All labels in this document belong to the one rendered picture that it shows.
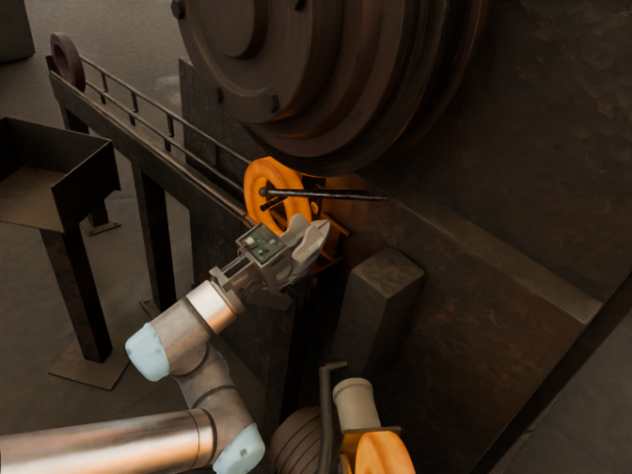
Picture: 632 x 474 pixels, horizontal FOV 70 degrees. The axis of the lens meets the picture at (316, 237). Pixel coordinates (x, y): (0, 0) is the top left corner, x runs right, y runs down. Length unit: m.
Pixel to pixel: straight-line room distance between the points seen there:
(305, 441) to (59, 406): 0.89
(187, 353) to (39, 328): 1.07
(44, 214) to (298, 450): 0.72
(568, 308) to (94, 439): 0.58
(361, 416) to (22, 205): 0.86
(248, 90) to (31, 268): 1.45
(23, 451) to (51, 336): 1.13
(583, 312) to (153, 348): 0.56
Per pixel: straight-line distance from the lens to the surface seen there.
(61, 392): 1.55
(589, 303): 0.67
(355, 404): 0.66
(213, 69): 0.66
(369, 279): 0.67
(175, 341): 0.68
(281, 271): 0.72
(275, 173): 0.78
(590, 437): 1.74
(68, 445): 0.59
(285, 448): 0.82
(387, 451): 0.55
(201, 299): 0.68
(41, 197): 1.19
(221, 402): 0.71
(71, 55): 1.65
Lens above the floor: 1.26
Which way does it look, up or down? 40 degrees down
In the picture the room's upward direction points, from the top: 9 degrees clockwise
